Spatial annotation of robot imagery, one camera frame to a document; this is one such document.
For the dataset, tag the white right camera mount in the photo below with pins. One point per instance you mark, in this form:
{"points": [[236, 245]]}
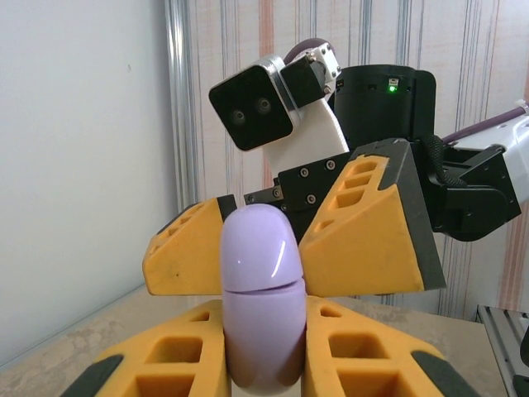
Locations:
{"points": [[314, 132]]}

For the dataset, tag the purple earbud charging case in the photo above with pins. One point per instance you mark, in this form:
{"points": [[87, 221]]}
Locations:
{"points": [[262, 322]]}

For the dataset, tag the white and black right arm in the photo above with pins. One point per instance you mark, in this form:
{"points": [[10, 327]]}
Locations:
{"points": [[518, 140]]}

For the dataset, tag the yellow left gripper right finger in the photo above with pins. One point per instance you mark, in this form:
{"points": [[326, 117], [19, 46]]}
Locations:
{"points": [[372, 364]]}

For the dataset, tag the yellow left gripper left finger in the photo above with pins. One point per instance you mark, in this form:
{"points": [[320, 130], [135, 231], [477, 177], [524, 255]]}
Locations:
{"points": [[165, 364]]}

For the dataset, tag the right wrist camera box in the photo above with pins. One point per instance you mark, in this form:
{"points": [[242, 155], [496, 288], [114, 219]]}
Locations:
{"points": [[248, 107]]}

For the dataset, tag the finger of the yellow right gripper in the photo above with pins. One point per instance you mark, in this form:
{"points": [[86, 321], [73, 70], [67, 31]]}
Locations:
{"points": [[186, 256], [372, 240]]}

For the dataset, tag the aluminium corner post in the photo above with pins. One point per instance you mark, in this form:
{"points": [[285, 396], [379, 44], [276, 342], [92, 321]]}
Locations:
{"points": [[182, 103]]}

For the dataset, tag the aluminium table side rail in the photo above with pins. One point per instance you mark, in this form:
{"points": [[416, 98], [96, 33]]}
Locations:
{"points": [[500, 343]]}

